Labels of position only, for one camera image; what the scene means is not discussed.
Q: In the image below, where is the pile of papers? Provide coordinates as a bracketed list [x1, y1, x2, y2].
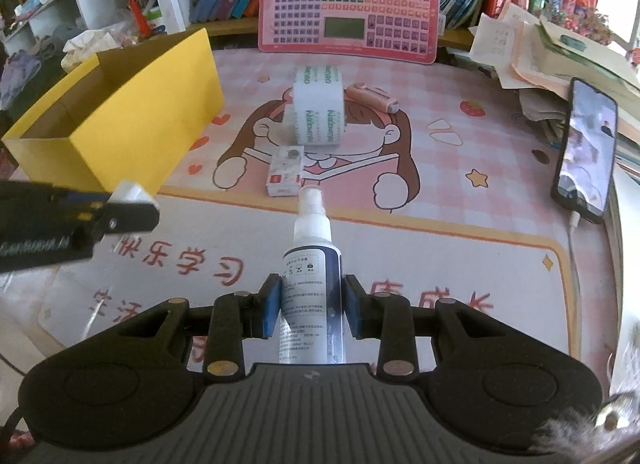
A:
[470, 0, 640, 165]

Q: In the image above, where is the pink learning keyboard tablet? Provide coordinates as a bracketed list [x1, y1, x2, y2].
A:
[258, 0, 439, 65]

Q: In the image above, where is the red white toy bottle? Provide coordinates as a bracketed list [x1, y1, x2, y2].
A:
[127, 0, 152, 39]

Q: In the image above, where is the pink cartoon desk mat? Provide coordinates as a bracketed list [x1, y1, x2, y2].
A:
[1, 50, 617, 375]

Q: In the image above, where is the clear packing tape roll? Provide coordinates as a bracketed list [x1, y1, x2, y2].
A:
[292, 66, 346, 146]

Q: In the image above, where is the small white card box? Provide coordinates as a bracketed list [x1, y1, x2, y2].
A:
[266, 146, 304, 198]

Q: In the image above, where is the black smartphone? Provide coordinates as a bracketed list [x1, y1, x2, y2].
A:
[551, 78, 618, 224]

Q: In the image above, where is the pile of clothes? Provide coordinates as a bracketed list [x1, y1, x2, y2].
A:
[1, 24, 81, 111]

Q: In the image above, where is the yellow cardboard box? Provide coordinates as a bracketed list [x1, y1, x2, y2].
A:
[2, 30, 224, 195]

